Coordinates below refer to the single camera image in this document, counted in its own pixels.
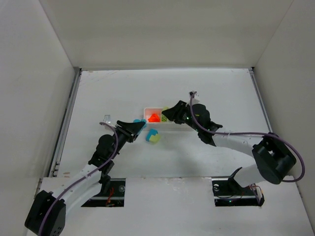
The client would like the blue lego block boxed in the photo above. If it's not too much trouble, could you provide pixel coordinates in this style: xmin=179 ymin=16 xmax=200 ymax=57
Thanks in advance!
xmin=146 ymin=129 xmax=158 ymax=142
xmin=133 ymin=118 xmax=147 ymax=129

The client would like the orange round lego piece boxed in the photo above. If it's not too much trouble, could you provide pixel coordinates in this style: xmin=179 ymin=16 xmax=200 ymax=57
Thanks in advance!
xmin=148 ymin=113 xmax=161 ymax=123

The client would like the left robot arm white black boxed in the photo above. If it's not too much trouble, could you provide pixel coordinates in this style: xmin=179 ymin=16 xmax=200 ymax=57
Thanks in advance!
xmin=24 ymin=120 xmax=146 ymax=236

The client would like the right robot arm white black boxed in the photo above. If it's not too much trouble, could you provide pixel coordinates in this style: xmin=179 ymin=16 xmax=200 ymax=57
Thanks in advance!
xmin=162 ymin=101 xmax=296 ymax=187

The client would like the white three-compartment tray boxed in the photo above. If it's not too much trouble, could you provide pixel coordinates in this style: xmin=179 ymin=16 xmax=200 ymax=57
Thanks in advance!
xmin=143 ymin=107 xmax=193 ymax=131

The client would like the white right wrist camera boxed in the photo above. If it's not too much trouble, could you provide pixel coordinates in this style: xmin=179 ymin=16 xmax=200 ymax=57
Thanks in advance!
xmin=189 ymin=90 xmax=200 ymax=105

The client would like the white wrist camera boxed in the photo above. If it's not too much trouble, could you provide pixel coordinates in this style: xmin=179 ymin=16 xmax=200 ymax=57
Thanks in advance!
xmin=104 ymin=115 xmax=111 ymax=123
xmin=189 ymin=90 xmax=200 ymax=105

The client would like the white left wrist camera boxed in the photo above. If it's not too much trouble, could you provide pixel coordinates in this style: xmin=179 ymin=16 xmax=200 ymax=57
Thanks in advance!
xmin=104 ymin=115 xmax=111 ymax=123

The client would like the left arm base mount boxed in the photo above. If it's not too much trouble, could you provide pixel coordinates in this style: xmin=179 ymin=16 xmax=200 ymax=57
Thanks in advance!
xmin=82 ymin=178 xmax=126 ymax=207

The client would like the left aluminium table rail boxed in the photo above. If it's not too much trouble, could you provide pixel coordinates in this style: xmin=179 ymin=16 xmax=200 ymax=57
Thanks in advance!
xmin=44 ymin=67 xmax=82 ymax=177

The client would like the aluminium table rail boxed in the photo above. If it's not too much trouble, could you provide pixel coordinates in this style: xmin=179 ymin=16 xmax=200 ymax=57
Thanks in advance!
xmin=248 ymin=67 xmax=273 ymax=133
xmin=44 ymin=67 xmax=82 ymax=177

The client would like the right aluminium table rail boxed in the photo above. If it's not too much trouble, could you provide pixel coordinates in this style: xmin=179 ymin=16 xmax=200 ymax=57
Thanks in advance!
xmin=248 ymin=67 xmax=273 ymax=133

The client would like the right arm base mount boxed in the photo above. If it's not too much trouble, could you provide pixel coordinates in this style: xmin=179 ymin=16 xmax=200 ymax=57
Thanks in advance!
xmin=212 ymin=168 xmax=265 ymax=207

